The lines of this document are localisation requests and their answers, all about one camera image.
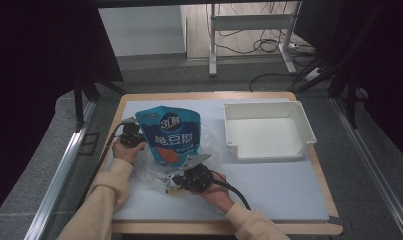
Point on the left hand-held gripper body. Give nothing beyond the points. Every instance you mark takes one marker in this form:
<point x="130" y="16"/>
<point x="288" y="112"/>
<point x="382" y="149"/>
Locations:
<point x="131" y="136"/>

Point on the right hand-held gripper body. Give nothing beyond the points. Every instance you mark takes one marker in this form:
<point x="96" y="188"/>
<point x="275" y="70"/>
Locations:
<point x="197" y="178"/>

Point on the clear smiley plastic bag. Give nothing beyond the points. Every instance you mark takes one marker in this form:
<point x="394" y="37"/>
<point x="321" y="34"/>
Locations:
<point x="155" y="171"/>

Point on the blue snack pouch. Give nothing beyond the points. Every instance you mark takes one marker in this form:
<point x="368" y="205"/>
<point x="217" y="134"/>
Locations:
<point x="170" y="133"/>

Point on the person's left hand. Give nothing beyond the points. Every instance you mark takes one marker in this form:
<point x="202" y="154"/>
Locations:
<point x="125" y="152"/>

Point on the person's right hand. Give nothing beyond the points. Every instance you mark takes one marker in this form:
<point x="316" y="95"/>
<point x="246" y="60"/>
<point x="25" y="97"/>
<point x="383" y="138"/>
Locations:
<point x="219" y="193"/>

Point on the black stand legs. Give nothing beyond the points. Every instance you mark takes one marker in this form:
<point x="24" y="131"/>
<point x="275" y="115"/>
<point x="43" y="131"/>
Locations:
<point x="79" y="100"/>
<point x="350" y="96"/>

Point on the white foam mat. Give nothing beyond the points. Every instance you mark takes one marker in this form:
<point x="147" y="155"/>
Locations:
<point x="275" y="190"/>

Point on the white plastic tray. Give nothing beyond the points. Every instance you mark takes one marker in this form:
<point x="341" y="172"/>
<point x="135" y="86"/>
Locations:
<point x="267" y="133"/>

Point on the dark curtain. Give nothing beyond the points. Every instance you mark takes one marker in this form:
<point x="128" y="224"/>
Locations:
<point x="35" y="50"/>
<point x="385" y="66"/>

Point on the grey tape piece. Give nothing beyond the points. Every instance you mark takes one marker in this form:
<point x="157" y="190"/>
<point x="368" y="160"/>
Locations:
<point x="336" y="221"/>

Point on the white power strip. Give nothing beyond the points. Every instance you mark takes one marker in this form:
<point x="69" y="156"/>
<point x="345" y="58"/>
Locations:
<point x="313" y="75"/>

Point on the aluminium rail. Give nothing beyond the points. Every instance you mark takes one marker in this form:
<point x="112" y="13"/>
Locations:
<point x="55" y="180"/>
<point x="372" y="166"/>

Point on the white wall panel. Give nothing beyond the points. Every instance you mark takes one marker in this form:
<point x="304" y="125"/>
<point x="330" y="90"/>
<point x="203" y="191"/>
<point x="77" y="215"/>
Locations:
<point x="140" y="30"/>

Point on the white metal desk frame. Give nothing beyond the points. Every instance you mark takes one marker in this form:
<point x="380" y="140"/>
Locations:
<point x="252" y="22"/>

